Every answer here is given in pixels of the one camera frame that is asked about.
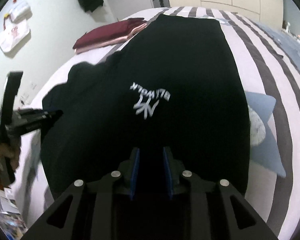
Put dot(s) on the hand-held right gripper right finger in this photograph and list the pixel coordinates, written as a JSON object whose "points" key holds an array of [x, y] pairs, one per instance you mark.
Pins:
{"points": [[168, 173]]}

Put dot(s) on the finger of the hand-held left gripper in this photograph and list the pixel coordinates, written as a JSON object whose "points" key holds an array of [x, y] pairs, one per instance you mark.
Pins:
{"points": [[35, 126], [40, 113]]}

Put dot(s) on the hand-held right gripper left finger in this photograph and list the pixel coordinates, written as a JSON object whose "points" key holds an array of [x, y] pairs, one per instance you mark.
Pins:
{"points": [[135, 175]]}

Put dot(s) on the black printed t-shirt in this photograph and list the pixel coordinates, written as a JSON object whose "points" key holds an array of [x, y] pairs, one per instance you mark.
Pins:
{"points": [[165, 67]]}

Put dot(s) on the white tote bag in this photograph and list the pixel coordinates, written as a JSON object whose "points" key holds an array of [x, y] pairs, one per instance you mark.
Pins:
{"points": [[12, 36]]}

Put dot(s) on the white plastic bag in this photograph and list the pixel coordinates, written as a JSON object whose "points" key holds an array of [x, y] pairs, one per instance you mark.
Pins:
{"points": [[20, 11]]}

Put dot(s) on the pile of papers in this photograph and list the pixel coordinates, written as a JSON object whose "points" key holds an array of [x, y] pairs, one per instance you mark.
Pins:
{"points": [[10, 212]]}

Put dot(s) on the maroon folded garment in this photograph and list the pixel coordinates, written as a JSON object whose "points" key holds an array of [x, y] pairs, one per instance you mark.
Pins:
{"points": [[105, 32]]}

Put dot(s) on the bed with striped star sheet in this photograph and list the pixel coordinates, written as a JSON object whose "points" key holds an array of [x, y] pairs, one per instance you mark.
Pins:
{"points": [[277, 105]]}

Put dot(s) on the white nightstand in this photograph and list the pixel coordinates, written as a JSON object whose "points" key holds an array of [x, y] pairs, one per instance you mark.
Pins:
{"points": [[288, 36]]}

